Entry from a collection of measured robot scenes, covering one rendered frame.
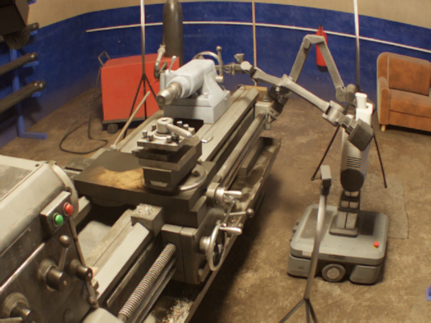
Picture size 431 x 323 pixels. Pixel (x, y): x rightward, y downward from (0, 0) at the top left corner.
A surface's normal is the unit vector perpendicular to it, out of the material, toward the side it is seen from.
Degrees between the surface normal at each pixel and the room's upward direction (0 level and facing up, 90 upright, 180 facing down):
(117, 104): 90
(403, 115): 90
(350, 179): 90
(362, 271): 90
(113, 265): 36
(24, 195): 45
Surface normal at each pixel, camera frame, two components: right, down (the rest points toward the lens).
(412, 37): -0.32, 0.43
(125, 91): 0.03, 0.44
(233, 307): -0.04, -0.90
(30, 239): 0.95, 0.11
